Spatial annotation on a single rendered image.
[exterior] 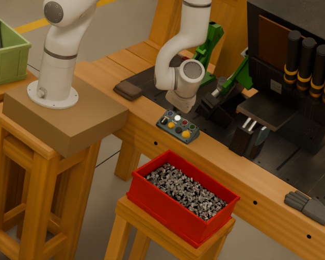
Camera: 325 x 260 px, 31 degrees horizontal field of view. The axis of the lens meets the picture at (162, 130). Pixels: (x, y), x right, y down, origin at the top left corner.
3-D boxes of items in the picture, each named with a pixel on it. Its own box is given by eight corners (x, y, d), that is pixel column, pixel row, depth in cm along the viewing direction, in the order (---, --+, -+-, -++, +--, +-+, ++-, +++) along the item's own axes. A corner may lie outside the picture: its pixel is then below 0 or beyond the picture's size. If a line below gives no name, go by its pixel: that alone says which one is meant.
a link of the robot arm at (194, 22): (161, 3, 176) (154, 94, 190) (213, 5, 178) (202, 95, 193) (158, -6, 184) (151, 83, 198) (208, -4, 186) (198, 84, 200)
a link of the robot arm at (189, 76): (171, 97, 198) (198, 98, 199) (177, 81, 185) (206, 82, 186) (170, 75, 200) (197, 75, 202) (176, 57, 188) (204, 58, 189)
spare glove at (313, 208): (342, 217, 207) (344, 212, 205) (332, 232, 199) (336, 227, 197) (291, 188, 213) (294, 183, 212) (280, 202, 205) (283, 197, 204)
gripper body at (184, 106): (166, 87, 201) (162, 100, 211) (190, 105, 200) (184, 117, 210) (179, 72, 203) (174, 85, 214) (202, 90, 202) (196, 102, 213)
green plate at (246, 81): (240, 100, 226) (269, 61, 212) (224, 85, 228) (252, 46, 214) (253, 91, 234) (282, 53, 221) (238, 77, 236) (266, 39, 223)
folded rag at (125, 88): (112, 90, 238) (113, 84, 236) (124, 84, 244) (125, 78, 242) (131, 101, 234) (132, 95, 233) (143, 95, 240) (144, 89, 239)
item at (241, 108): (273, 134, 202) (276, 127, 200) (234, 112, 208) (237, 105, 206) (315, 99, 231) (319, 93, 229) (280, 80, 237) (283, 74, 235)
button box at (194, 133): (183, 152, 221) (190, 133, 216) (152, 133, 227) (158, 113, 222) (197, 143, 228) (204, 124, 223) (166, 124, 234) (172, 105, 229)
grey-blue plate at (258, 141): (252, 160, 222) (264, 131, 214) (247, 158, 222) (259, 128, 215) (262, 150, 229) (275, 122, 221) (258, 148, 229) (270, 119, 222)
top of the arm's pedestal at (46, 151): (48, 160, 207) (49, 151, 205) (-14, 116, 219) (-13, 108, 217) (106, 129, 231) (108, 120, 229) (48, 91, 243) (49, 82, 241)
